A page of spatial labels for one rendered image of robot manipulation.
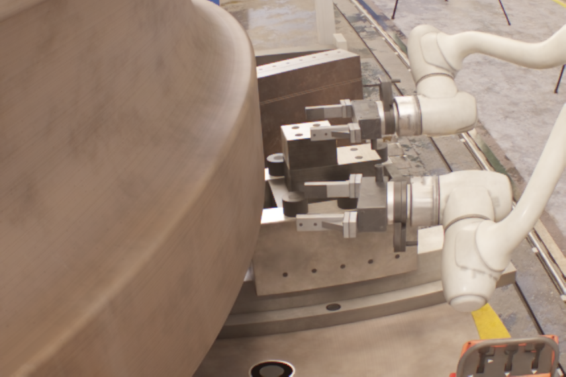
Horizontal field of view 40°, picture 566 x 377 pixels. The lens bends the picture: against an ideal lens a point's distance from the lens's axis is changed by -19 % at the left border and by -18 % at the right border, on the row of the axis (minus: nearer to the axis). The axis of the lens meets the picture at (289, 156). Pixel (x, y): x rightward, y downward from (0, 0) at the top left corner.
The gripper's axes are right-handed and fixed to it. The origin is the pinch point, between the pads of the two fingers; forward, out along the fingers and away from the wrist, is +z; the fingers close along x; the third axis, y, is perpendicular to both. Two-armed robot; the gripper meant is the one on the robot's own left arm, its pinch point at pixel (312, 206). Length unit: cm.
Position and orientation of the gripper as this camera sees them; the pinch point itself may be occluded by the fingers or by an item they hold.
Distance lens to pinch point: 160.9
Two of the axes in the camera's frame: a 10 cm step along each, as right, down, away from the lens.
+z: -9.9, 0.3, 1.4
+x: -1.2, 3.7, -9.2
